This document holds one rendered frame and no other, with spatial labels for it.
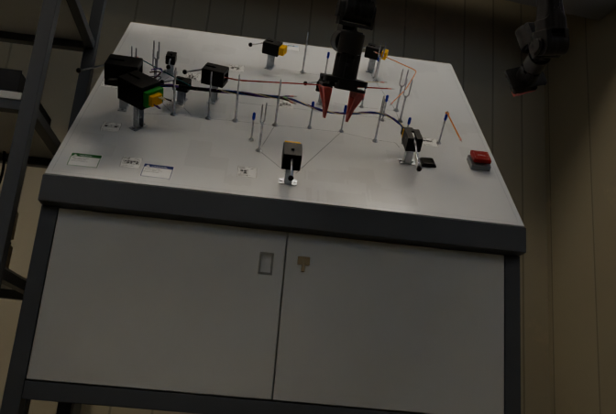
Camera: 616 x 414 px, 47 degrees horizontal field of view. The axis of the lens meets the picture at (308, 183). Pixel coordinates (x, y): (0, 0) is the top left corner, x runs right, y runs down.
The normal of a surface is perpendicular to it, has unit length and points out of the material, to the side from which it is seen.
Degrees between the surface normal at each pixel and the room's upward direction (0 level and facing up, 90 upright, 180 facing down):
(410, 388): 90
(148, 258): 90
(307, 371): 90
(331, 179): 50
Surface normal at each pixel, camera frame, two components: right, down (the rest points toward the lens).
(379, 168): 0.14, -0.83
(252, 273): 0.11, -0.29
